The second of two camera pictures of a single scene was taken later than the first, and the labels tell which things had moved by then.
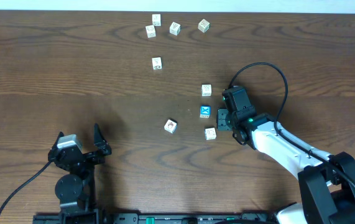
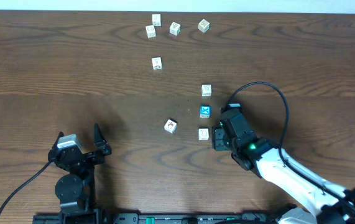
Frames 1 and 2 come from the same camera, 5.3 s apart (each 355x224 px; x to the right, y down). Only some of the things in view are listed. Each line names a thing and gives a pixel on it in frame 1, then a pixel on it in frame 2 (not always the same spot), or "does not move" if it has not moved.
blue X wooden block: (205, 111) does not move
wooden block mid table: (206, 89) does not move
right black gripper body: (225, 121) to (221, 143)
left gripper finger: (55, 145) does not move
